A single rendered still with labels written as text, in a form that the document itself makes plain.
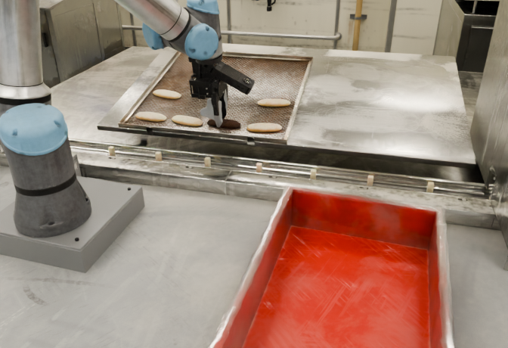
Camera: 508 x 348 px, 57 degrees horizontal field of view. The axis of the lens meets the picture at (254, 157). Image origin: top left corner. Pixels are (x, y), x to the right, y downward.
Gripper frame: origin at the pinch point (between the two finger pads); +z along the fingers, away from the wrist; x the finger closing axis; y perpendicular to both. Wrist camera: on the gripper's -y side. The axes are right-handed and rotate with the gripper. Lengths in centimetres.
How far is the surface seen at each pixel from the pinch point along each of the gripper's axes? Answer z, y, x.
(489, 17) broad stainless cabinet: 24, -95, -149
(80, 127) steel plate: 10, 50, -2
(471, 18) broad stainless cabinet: 24, -86, -149
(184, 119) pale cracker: 0.7, 11.6, 1.3
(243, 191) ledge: 3.3, -12.6, 25.1
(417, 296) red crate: 0, -53, 49
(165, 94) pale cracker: 0.8, 23.0, -11.8
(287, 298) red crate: -1, -30, 56
